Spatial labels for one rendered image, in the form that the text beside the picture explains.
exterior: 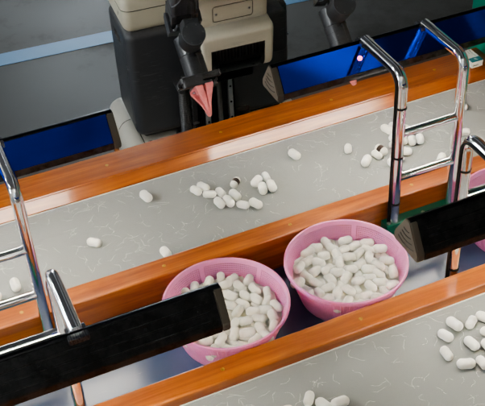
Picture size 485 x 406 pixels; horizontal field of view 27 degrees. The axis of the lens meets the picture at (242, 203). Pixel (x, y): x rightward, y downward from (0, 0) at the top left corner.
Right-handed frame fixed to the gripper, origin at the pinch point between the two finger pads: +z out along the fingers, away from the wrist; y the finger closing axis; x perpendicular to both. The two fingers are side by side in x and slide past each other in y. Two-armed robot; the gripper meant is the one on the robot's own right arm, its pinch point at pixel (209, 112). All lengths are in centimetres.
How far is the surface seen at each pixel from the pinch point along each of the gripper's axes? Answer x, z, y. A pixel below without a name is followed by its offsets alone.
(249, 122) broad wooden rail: 11.1, 2.9, 12.4
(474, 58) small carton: 8, 3, 78
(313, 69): -33.5, 3.4, 15.7
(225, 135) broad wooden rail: 9.2, 4.9, 4.6
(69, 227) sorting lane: 1.0, 17.1, -40.0
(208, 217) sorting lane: -6.1, 24.7, -9.8
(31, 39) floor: 206, -92, -10
